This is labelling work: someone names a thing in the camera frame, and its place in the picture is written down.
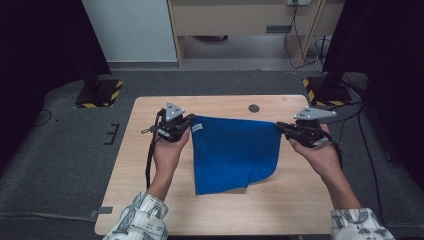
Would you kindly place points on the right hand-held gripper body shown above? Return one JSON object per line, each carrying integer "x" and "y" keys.
{"x": 310, "y": 133}

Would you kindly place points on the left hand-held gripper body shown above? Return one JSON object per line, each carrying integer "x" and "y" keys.
{"x": 171, "y": 125}

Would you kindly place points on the blue cloth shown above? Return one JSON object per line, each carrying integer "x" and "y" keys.
{"x": 233, "y": 153}

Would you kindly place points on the person's right hand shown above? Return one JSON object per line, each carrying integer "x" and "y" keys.
{"x": 323, "y": 158}

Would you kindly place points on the person's left hand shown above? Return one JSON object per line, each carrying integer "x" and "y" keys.
{"x": 166, "y": 156}

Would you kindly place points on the grey round table grommet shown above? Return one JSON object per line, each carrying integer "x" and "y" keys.
{"x": 254, "y": 108}

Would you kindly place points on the black stand with striped base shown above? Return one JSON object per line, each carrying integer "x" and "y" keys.
{"x": 100, "y": 95}
{"x": 328, "y": 91}

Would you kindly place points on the white cabinet panel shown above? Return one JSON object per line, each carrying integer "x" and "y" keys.
{"x": 133, "y": 30}

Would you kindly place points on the black curtain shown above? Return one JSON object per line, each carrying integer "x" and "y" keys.
{"x": 40, "y": 50}
{"x": 390, "y": 66}

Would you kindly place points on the light wooden desk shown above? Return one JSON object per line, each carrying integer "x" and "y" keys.
{"x": 233, "y": 18}

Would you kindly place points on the grey tape strip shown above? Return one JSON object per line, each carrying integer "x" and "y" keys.
{"x": 104, "y": 210}

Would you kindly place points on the white power strip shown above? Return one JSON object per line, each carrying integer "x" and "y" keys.
{"x": 299, "y": 2}

